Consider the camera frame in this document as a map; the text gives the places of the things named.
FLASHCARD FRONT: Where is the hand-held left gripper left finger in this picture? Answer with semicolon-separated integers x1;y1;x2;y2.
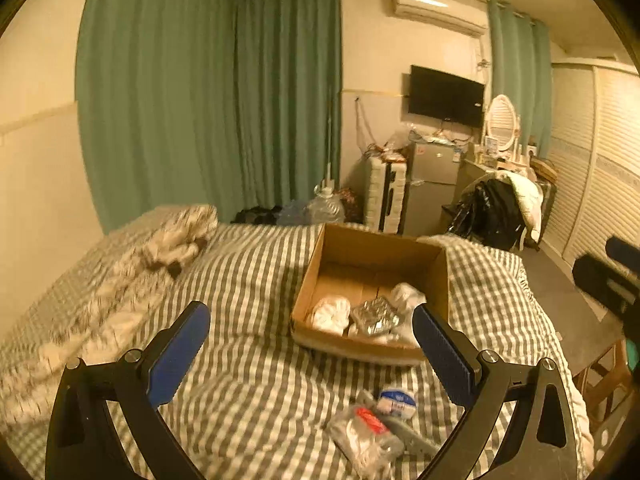
45;301;211;480

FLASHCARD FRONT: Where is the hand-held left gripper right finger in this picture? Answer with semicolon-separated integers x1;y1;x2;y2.
412;304;594;480

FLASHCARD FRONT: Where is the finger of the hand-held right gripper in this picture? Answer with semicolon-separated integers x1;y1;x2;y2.
605;237;640;275
572;255;640;319

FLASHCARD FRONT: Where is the white and blue round packet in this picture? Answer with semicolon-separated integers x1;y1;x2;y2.
376;385;417;418

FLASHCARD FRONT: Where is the grey packet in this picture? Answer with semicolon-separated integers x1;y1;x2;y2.
356;391;443;457

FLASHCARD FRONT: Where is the clear bag with red label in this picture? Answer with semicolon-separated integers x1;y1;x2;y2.
326;402;405;477

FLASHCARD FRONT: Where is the brown cardboard box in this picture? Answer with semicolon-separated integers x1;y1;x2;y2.
290;223;451;367

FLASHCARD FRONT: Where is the white wrapped bundle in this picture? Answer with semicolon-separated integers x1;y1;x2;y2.
390;282;427;343

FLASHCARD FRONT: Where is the wooden stool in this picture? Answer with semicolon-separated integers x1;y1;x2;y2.
574;339;637;443

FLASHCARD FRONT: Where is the silver foil packet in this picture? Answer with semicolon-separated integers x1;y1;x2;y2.
350;296;402;337

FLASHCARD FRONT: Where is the grey checkered bed sheet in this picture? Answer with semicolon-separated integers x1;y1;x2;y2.
0;220;597;480

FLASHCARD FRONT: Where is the white slatted wardrobe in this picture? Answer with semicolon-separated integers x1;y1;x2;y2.
539;61;640;307

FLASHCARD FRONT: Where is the white puffy jacket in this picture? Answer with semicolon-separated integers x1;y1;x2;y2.
492;169;544;244

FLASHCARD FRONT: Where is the white and brown fuzzy blanket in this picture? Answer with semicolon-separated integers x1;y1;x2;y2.
0;203;220;428

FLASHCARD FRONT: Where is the white crumpled plastic bag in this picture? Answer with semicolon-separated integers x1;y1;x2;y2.
306;296;352;333

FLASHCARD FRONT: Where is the black bag on chair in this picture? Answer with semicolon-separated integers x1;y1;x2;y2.
442;178;527;252

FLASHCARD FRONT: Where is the white vanity table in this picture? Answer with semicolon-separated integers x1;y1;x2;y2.
464;152;532;177

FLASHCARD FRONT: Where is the black bag on floor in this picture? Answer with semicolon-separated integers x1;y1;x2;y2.
232;205;282;226

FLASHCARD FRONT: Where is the white ribbed suitcase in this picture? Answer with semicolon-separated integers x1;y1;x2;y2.
363;155;409;234

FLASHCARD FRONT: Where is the silver small fridge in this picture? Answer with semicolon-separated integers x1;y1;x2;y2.
401;140;461;237

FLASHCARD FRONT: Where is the red patterned bag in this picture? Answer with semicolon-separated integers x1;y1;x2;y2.
337;187;364;224

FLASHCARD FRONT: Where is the white oval vanity mirror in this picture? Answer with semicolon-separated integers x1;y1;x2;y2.
482;94;521;155

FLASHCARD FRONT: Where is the large clear water bottle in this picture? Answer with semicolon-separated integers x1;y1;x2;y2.
305;185;346;225

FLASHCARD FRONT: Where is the narrow green curtain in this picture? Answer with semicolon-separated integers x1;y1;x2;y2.
487;0;554;162

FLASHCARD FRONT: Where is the clutter of plastic bags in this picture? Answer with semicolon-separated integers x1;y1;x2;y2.
367;122;475;162

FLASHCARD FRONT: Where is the wide green curtain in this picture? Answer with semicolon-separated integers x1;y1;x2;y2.
75;0;238;235

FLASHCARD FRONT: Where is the green curtain panel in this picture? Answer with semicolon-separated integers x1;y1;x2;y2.
231;0;344;213

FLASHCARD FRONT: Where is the white air conditioner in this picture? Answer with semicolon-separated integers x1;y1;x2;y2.
390;0;489;37

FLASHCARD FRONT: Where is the black wall television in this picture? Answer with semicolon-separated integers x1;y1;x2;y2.
407;64;486;127

